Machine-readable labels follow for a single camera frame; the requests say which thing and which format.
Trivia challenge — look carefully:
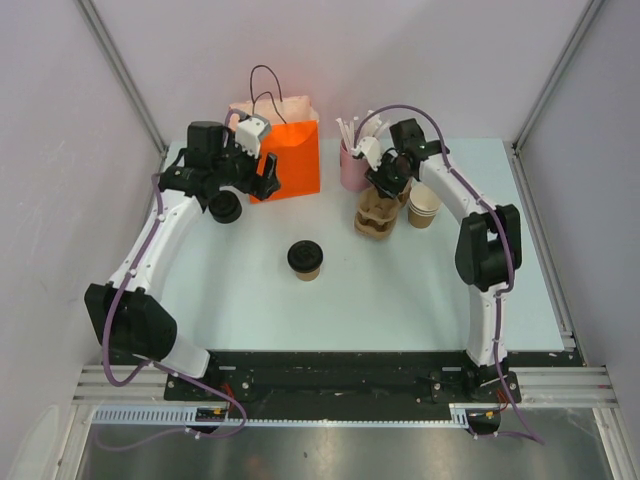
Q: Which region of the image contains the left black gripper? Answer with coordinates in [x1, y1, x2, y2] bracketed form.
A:
[212, 132, 280, 201]

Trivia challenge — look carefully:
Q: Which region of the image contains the brown pulp cup carrier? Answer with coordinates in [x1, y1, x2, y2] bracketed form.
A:
[354, 187, 403, 240]

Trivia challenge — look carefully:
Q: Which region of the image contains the black plastic cup lid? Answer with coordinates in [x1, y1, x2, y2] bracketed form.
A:
[287, 240, 324, 272]

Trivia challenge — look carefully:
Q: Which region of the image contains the brown paper coffee cup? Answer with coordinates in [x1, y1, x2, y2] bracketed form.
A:
[295, 266, 321, 282]

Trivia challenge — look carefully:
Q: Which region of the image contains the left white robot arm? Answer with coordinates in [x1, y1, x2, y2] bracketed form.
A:
[84, 114, 281, 400]

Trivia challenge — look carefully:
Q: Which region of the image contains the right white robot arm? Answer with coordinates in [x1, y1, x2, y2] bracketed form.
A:
[351, 118, 522, 401]

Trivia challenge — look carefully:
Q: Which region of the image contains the stack of brown paper cups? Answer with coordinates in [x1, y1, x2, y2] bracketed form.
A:
[407, 183, 441, 229]

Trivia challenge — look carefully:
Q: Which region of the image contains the pink straw holder cup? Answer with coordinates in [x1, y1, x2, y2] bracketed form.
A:
[339, 142, 370, 192]

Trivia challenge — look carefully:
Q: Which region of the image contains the white wrapped straws bundle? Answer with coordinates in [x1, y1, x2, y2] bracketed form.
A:
[335, 110, 390, 152]

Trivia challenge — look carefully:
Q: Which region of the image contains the stack of black lids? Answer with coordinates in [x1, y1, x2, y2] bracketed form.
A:
[208, 190, 242, 224]

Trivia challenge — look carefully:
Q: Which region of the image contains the orange paper bag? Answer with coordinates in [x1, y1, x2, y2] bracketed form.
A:
[228, 84, 321, 201]

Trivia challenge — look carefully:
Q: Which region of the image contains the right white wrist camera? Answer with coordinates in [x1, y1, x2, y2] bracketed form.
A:
[351, 136, 384, 171]

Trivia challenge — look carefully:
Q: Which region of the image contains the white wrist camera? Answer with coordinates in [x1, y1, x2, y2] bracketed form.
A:
[351, 136, 384, 171]
[235, 115, 271, 158]

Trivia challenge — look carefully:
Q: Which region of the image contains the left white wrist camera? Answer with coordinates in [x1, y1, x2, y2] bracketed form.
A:
[235, 115, 271, 158]

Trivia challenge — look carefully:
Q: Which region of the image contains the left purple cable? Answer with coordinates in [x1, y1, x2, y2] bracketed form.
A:
[94, 109, 249, 451]

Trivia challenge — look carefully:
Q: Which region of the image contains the purple cable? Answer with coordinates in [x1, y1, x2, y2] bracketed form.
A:
[355, 103, 546, 446]
[94, 109, 249, 451]

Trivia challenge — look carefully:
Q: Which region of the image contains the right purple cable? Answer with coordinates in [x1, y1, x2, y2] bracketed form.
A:
[355, 103, 546, 446]

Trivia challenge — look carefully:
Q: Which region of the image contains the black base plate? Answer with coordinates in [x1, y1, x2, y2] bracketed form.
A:
[190, 351, 584, 405]

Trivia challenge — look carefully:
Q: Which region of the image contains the white cable duct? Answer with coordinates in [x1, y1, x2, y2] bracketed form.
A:
[93, 405, 468, 428]

